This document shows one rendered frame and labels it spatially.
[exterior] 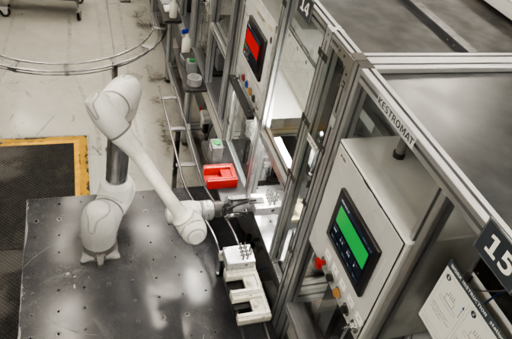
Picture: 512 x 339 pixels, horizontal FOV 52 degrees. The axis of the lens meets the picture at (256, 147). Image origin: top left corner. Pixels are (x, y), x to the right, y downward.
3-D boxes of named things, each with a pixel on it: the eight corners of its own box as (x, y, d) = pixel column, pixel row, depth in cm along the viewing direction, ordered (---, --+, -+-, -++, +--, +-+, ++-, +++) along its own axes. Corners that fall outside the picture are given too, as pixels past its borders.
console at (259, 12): (230, 71, 264) (243, -17, 236) (283, 70, 273) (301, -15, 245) (252, 119, 234) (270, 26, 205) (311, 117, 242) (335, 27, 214)
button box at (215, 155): (207, 155, 281) (209, 138, 274) (221, 155, 283) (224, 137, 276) (210, 164, 275) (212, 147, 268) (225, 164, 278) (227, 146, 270)
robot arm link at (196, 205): (197, 216, 238) (203, 229, 227) (163, 220, 234) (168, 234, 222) (197, 195, 235) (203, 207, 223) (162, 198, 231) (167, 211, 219)
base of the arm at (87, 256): (80, 271, 239) (79, 263, 235) (78, 235, 255) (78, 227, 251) (121, 267, 244) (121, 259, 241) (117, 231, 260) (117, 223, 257)
